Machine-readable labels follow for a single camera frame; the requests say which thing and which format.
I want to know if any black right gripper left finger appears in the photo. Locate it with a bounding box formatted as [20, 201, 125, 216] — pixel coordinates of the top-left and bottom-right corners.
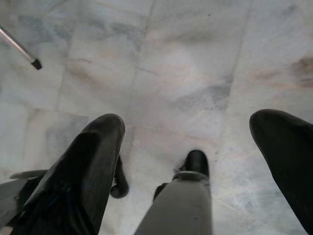
[11, 114, 126, 235]

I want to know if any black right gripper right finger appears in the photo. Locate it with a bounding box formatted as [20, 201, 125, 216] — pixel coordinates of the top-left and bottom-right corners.
[249, 109, 313, 235]

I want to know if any robot left leg black foot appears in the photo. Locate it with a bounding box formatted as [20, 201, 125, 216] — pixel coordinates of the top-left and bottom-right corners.
[109, 154, 130, 199]

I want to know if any robot leg black foot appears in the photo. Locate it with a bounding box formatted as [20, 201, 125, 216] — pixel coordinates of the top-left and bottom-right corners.
[134, 149, 213, 235]
[109, 154, 130, 199]

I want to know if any robot right leg black foot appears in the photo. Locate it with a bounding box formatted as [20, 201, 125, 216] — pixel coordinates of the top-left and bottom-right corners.
[134, 149, 213, 235]

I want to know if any silver metal clothes rack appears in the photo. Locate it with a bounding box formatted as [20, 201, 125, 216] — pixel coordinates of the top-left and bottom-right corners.
[0, 24, 43, 71]

